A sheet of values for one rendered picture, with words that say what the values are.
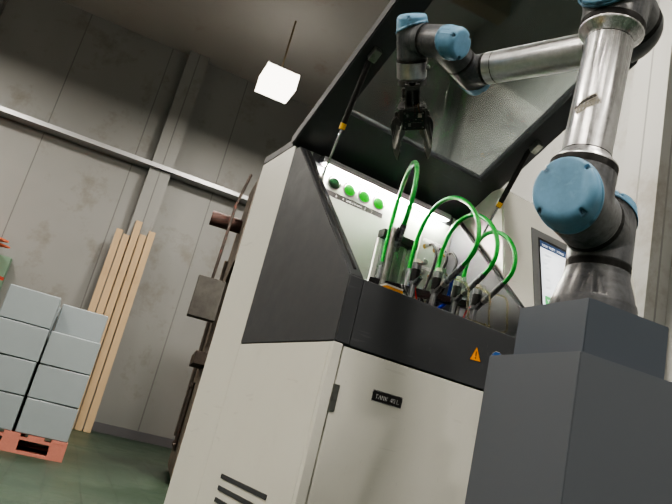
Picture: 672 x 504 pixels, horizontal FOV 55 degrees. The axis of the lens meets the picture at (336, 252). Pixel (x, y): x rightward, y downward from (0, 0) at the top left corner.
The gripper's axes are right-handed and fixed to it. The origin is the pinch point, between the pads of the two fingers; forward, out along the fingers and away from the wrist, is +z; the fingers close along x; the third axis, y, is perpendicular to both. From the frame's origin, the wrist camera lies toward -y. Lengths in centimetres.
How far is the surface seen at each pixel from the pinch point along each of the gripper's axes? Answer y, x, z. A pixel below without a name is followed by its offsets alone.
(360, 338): 42, -13, 30
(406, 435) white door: 49, -3, 52
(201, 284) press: -283, -166, 193
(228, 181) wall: -729, -260, 260
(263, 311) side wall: 8, -43, 43
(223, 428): 27, -54, 70
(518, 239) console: -39, 37, 43
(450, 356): 32, 9, 42
